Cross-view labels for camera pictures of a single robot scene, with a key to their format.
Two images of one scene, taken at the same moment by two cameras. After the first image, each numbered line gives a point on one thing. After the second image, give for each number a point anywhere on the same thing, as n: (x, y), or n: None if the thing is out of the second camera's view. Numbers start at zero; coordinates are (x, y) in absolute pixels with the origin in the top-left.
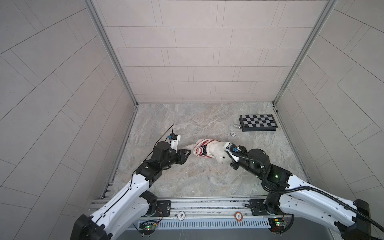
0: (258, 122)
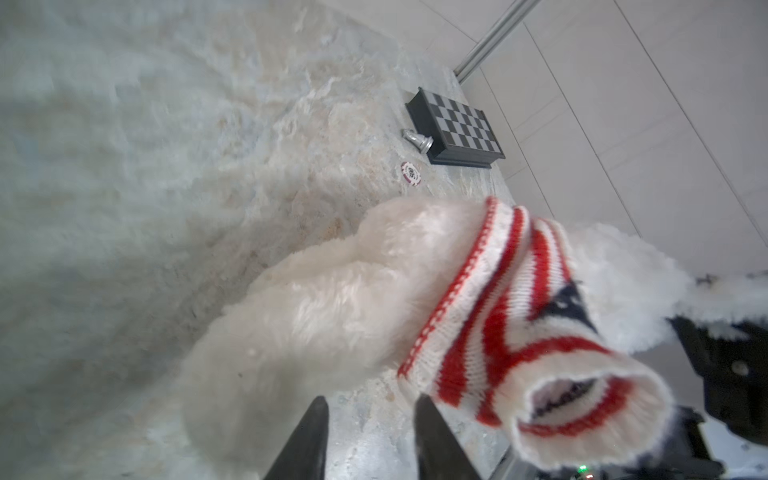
0: (461, 134)
